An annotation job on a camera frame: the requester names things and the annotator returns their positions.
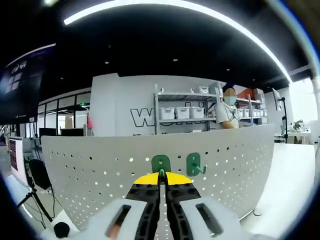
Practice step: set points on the black stand with screen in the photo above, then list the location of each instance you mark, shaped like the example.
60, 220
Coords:
283, 120

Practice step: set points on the white perforated mounting plate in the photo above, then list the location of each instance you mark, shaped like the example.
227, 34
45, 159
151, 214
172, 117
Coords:
87, 180

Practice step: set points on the black round object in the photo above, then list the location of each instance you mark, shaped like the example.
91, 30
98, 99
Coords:
61, 229

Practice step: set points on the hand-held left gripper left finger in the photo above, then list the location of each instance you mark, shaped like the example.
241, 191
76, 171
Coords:
140, 220

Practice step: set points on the ceiling light strip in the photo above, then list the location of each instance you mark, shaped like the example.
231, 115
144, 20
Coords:
72, 19

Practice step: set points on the green hook assembly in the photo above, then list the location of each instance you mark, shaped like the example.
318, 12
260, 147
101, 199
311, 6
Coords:
193, 163
161, 162

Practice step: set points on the dark hanging display screen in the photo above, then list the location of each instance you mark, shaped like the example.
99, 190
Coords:
22, 82

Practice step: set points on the black tripod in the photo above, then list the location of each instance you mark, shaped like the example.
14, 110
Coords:
37, 197

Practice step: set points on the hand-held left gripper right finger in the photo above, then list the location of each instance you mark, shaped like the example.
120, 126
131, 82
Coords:
185, 220

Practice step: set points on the metal shelf rack with bins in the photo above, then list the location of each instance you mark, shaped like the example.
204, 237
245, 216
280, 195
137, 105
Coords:
185, 112

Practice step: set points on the white round panel foot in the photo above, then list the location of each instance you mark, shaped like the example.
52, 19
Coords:
257, 213

